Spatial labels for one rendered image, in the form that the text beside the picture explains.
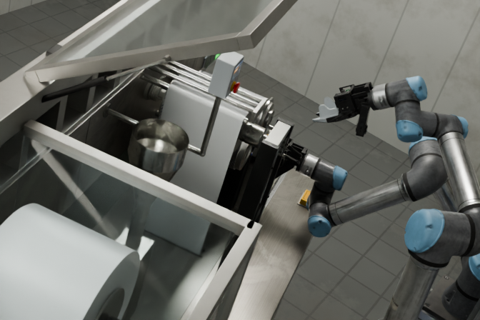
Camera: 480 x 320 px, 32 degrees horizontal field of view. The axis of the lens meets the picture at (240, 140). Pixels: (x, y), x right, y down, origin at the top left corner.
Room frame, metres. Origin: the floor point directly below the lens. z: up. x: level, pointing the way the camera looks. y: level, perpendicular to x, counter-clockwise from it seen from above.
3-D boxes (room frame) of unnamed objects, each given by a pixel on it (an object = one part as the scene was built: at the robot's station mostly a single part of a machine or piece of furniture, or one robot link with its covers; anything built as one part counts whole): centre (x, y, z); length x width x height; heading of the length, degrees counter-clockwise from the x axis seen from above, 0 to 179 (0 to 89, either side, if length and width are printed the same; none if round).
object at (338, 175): (2.35, -0.33, 1.11); 0.11 x 0.08 x 0.09; 79
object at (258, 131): (2.09, -0.03, 1.33); 0.06 x 0.06 x 0.06; 79
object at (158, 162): (1.65, 0.18, 1.50); 0.14 x 0.14 x 0.06
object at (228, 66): (1.80, 0.08, 1.66); 0.07 x 0.07 x 0.10; 79
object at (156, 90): (2.15, 0.28, 1.33); 0.07 x 0.07 x 0.07; 79
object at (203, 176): (2.04, 0.16, 1.17); 0.34 x 0.05 x 0.54; 79
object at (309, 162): (2.36, -0.25, 1.11); 0.08 x 0.05 x 0.08; 169
